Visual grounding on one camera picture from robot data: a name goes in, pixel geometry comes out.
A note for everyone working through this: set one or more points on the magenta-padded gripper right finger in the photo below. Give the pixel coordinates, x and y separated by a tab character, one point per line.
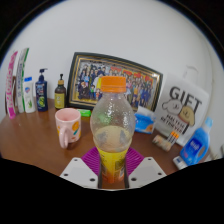
148	170

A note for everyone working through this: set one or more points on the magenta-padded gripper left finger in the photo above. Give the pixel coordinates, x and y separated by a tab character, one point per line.
76	171

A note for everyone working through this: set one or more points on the orange-capped juice bottle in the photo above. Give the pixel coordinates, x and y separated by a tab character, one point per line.
112	133

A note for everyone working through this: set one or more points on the beige snack packet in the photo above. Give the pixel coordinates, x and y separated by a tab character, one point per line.
161	142

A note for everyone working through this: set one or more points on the white remote control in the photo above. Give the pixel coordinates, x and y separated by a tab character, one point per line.
179	162

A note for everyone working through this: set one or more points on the small orange white box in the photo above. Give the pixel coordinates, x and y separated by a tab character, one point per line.
174	136

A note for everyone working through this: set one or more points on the pink ceramic mug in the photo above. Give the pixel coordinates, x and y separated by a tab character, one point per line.
68	126

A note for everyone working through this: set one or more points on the blue tissue pack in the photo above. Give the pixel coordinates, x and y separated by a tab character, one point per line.
145	121

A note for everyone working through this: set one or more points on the blue detergent bottle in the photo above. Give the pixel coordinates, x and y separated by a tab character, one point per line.
195	146

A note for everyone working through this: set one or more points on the green soap packet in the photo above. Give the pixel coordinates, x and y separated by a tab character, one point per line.
85	113

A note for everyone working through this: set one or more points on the white paper gift bag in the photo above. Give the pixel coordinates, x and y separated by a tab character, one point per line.
183	106

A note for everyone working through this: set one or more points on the brown pump bottle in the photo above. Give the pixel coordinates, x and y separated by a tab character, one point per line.
60	96

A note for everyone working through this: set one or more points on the dark blue pump bottle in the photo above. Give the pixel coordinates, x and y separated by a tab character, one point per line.
41	95

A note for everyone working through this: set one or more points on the white shampoo bottle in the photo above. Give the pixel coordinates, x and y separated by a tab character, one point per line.
29	98

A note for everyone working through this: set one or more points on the framed group photo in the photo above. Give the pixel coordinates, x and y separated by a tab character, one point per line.
113	71

